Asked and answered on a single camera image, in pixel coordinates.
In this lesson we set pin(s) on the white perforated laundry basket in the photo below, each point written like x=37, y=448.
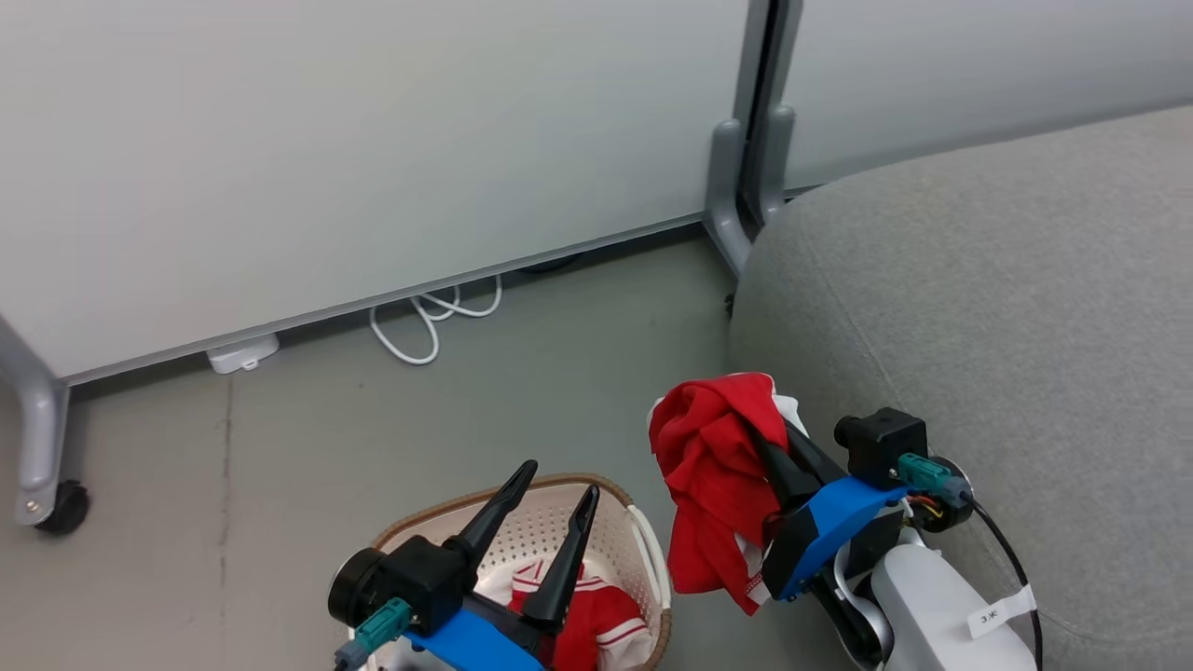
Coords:
x=536, y=531

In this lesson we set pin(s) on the grey partition leg with caster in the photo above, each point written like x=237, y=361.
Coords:
x=42, y=438

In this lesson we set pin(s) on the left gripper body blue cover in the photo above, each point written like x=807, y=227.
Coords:
x=485, y=648

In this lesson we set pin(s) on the teal camera connector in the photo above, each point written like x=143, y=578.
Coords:
x=377, y=629
x=927, y=473

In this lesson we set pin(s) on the red white striped jersey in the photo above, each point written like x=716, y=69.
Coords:
x=606, y=624

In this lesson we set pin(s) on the black caster wheel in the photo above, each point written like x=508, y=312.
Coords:
x=65, y=508

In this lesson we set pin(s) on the white power adapter box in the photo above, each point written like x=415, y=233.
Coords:
x=242, y=354

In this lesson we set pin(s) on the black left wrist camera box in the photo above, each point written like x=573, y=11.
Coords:
x=424, y=578

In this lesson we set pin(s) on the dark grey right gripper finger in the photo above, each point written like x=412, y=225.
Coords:
x=820, y=457
x=788, y=475

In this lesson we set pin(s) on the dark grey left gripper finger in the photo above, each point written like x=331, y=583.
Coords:
x=494, y=522
x=564, y=568

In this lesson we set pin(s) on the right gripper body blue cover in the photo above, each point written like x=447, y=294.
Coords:
x=829, y=522

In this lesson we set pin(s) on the teal right camera connector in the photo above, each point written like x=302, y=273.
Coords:
x=927, y=473

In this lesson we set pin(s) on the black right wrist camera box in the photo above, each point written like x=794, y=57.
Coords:
x=881, y=443

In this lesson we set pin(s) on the wide grey partition panel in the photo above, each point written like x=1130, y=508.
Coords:
x=326, y=140

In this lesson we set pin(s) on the red garment with white lining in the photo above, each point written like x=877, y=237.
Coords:
x=708, y=466

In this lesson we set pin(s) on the white label tag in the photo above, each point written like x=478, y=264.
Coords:
x=1002, y=612

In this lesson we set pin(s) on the grey fabric sofa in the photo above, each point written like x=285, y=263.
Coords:
x=1025, y=326

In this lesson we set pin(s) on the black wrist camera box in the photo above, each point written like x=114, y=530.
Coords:
x=424, y=578
x=881, y=443

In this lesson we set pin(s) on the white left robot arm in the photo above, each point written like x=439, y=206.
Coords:
x=405, y=664

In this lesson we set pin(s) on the teal left camera connector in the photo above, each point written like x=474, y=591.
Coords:
x=377, y=629

